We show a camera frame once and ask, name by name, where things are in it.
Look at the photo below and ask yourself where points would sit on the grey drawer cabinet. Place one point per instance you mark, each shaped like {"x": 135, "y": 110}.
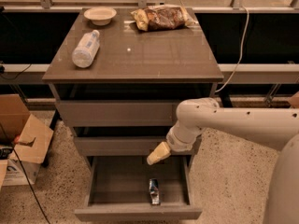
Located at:
{"x": 131, "y": 65}

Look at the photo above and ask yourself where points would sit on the grey open bottom drawer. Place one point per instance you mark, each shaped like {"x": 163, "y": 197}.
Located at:
{"x": 119, "y": 190}

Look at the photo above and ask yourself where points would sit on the cardboard box at right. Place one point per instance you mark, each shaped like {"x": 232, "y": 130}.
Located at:
{"x": 294, "y": 100}

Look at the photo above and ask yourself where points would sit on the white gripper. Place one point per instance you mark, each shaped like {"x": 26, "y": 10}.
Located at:
{"x": 178, "y": 143}

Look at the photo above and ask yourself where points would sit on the white paper bowl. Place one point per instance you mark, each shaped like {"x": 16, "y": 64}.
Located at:
{"x": 100, "y": 16}

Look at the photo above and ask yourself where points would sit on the clear plastic water bottle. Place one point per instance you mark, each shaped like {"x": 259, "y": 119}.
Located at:
{"x": 84, "y": 53}

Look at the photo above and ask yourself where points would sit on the open cardboard box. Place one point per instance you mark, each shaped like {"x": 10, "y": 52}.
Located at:
{"x": 16, "y": 120}

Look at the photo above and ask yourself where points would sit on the grey middle drawer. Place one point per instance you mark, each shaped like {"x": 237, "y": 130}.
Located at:
{"x": 117, "y": 146}

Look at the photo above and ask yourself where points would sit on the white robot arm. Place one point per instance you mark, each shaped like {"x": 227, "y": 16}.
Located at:
{"x": 271, "y": 127}

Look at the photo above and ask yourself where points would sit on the blue silver redbull can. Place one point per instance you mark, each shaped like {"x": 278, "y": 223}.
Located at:
{"x": 154, "y": 191}

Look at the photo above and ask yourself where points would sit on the white printed box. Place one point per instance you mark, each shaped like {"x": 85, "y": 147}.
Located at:
{"x": 19, "y": 170}

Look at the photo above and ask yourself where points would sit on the brown chip bag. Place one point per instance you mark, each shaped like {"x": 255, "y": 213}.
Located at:
{"x": 162, "y": 17}

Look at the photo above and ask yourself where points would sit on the grey top drawer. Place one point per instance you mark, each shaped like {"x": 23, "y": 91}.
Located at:
{"x": 117, "y": 113}

